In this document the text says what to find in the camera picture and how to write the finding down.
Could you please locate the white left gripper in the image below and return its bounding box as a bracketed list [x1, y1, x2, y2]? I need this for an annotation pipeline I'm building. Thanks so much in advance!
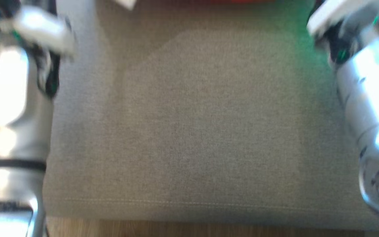
[11, 7, 77, 62]

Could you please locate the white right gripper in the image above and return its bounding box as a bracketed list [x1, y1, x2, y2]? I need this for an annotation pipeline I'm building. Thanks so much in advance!
[306, 0, 378, 37]

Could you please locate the red garment striped white trim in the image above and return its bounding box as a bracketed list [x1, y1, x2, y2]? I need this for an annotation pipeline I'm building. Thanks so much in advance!
[209, 0, 276, 4]

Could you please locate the large grey sofa cushion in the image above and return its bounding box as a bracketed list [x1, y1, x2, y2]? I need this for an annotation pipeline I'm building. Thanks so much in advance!
[43, 0, 379, 230]

